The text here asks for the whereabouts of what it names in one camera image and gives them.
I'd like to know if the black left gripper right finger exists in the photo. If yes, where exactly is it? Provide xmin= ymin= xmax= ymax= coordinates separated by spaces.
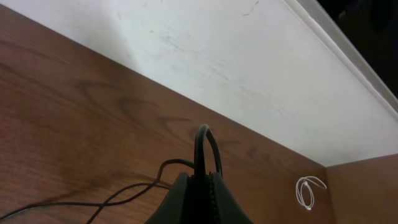
xmin=208 ymin=172 xmax=253 ymax=224

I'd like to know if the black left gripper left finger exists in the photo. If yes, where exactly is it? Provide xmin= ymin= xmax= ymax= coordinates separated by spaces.
xmin=145 ymin=172 xmax=189 ymax=224

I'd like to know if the black usb cable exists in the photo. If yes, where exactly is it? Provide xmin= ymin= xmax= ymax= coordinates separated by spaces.
xmin=0 ymin=123 xmax=223 ymax=224

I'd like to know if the white usb cable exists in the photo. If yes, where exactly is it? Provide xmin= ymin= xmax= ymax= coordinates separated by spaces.
xmin=295 ymin=175 xmax=328 ymax=212

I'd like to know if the cardboard panel right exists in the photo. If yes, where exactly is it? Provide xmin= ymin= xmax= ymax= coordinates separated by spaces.
xmin=326 ymin=154 xmax=397 ymax=224

